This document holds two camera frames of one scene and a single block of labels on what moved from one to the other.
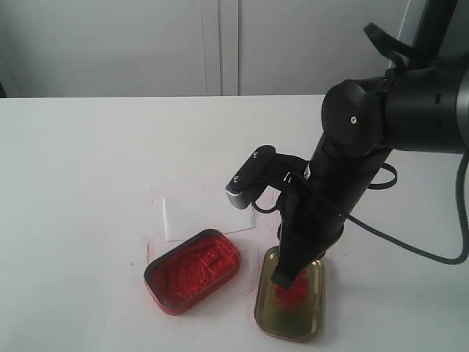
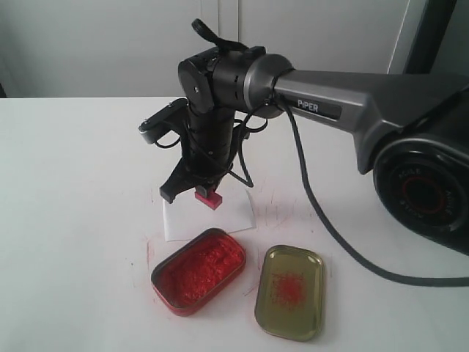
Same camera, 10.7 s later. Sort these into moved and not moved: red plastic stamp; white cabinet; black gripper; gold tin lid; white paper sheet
Moved: red plastic stamp; black gripper
Not moved: white cabinet; gold tin lid; white paper sheet
